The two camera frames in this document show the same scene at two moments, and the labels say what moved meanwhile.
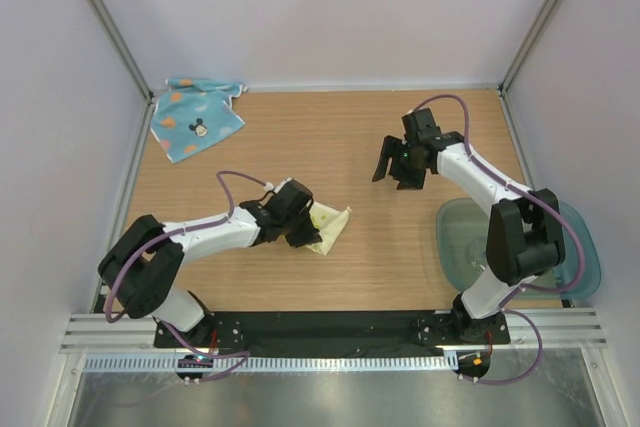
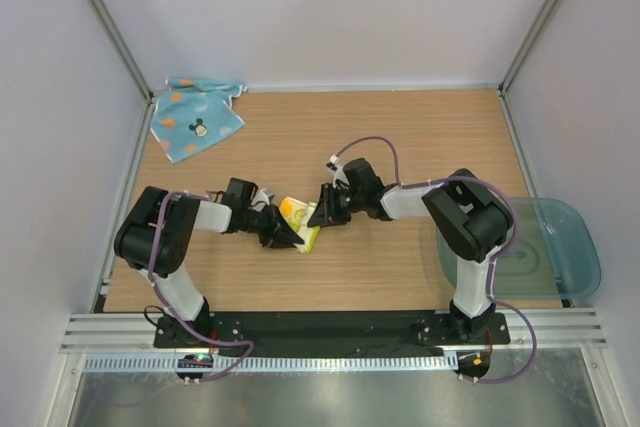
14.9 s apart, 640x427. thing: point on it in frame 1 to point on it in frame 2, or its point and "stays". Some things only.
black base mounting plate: (330, 329) stays
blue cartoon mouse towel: (193, 114) stays
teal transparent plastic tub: (462, 227) stays
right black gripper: (407, 181) to (327, 212)
